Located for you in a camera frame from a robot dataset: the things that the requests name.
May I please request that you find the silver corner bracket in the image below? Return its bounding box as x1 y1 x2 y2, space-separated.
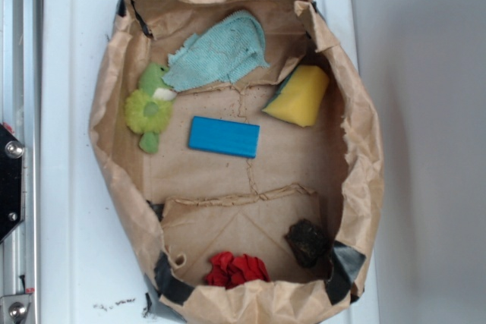
1 294 31 324

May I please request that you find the yellow sponge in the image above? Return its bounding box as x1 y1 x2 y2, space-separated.
262 64 330 127

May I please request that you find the dark brown rock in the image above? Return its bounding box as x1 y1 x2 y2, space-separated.
285 219 330 268

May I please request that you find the black metal bracket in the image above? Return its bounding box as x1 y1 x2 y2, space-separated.
0 124 25 243

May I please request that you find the blue rectangular block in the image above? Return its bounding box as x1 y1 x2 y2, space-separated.
188 116 260 159

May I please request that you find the brown paper bag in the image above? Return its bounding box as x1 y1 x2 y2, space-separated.
90 0 383 323

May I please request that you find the light blue cloth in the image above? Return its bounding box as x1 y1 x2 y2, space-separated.
163 10 270 93

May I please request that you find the aluminium frame rail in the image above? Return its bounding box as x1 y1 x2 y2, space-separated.
1 0 39 323

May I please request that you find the green plush toy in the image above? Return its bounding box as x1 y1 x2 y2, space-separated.
125 62 178 154

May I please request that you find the red crumpled cloth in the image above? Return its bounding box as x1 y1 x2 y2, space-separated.
205 251 270 289

